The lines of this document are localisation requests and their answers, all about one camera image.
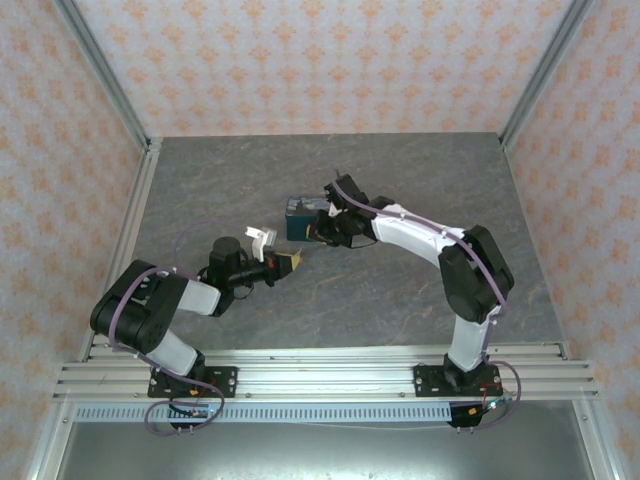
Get aluminium side rail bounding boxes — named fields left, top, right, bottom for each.
left=108, top=138, right=164, bottom=274

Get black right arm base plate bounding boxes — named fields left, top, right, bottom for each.
left=413, top=362, right=503, bottom=400

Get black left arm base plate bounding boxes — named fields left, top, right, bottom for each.
left=147, top=365, right=240, bottom=400

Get grey slotted cable duct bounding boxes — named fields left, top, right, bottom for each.
left=73, top=403, right=454, bottom=424

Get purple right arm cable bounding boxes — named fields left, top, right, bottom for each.
left=332, top=168, right=525, bottom=433

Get blue starry print box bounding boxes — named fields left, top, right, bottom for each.
left=284, top=195, right=332, bottom=242

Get aluminium frame post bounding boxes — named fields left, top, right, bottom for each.
left=498, top=0, right=597, bottom=147
left=52, top=0, right=152, bottom=147

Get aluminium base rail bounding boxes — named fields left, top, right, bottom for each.
left=51, top=343, right=602, bottom=404

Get grey metal lower shelf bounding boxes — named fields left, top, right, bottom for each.
left=52, top=421, right=599, bottom=480

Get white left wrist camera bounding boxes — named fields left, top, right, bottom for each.
left=243, top=225, right=278, bottom=262

